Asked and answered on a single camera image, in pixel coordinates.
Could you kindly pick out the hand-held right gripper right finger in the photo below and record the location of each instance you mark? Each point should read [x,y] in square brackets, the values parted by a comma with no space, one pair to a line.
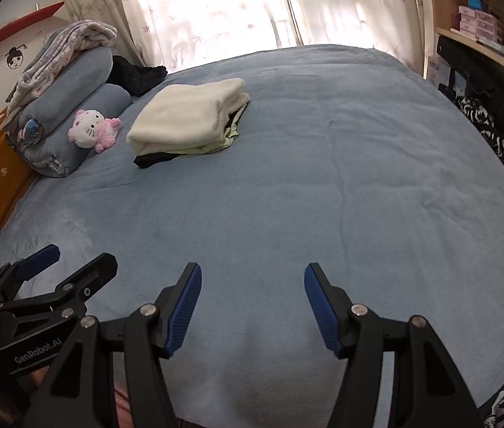
[323,307]

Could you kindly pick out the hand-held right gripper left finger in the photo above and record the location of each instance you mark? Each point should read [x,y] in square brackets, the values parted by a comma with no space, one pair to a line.
[185,307]

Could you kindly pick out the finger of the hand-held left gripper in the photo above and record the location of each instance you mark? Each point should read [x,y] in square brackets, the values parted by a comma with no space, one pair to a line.
[40,258]
[96,272]

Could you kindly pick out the cream fluffy cardigan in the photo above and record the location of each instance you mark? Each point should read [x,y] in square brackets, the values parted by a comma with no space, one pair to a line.
[180,111]

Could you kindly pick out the black and white clothes pile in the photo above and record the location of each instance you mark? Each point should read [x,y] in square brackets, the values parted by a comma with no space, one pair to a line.
[457,53]

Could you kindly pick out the blue pillow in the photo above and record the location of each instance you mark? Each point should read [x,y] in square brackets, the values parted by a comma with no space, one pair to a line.
[56,151]
[82,76]

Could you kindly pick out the blue bed blanket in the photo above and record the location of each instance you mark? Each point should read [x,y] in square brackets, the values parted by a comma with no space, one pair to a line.
[301,178]

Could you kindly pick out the pink white plush cat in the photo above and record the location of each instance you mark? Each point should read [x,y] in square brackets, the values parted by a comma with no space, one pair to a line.
[87,129]

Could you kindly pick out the light green garment black stripes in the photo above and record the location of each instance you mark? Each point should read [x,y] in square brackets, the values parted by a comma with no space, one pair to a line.
[209,146]

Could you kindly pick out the black fluffy cloth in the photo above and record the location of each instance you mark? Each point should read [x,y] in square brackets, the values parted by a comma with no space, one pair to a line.
[138,76]

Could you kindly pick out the white patterned folded blanket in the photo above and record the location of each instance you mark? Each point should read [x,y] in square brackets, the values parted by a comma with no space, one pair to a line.
[65,40]

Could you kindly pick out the black white patterned cloth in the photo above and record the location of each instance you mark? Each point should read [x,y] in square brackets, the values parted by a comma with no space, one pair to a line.
[501,147]

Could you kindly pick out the white cardboard box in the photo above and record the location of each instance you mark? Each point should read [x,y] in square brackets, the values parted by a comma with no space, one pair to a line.
[437,69]

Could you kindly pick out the white leaf print curtain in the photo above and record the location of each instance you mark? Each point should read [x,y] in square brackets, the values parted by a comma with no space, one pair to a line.
[189,9]
[359,4]

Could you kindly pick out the stack of pink boxes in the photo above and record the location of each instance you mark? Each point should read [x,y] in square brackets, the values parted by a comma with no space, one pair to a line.
[479,22]

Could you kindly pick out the cartoon face wall sticker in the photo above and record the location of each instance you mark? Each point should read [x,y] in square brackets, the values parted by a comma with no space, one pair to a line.
[13,59]

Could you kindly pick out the red wall shelf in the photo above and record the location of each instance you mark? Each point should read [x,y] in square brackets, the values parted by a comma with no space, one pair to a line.
[20,26]

